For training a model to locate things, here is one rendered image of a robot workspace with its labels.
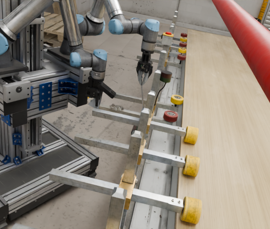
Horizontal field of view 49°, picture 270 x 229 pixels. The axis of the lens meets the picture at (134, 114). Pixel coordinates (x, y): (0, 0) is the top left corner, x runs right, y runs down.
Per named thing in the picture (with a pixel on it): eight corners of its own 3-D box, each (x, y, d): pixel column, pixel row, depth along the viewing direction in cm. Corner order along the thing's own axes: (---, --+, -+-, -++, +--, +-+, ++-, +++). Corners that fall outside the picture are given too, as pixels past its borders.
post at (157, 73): (139, 143, 184) (154, 70, 161) (140, 141, 187) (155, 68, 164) (145, 145, 183) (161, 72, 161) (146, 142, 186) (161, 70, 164)
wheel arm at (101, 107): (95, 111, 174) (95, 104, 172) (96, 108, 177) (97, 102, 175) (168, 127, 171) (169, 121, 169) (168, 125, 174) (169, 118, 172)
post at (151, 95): (132, 171, 163) (148, 92, 140) (133, 167, 166) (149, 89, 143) (138, 173, 162) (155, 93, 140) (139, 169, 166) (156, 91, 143)
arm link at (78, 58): (68, 62, 164) (87, 62, 168) (71, 69, 155) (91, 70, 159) (69, 47, 160) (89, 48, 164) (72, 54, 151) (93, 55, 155)
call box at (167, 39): (160, 45, 204) (163, 33, 200) (161, 42, 210) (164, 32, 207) (170, 47, 203) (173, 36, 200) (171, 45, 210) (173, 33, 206)
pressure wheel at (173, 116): (159, 131, 170) (164, 114, 165) (160, 125, 177) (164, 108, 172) (173, 135, 170) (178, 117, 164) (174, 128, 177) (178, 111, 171)
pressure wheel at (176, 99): (174, 116, 190) (178, 100, 185) (165, 110, 196) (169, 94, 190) (182, 114, 195) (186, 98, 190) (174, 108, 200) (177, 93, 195)
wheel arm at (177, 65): (136, 59, 286) (137, 55, 284) (136, 58, 289) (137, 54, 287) (180, 68, 283) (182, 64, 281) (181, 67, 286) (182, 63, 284)
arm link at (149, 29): (152, 18, 159) (163, 22, 153) (148, 38, 164) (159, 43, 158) (141, 17, 154) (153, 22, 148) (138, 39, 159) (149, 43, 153)
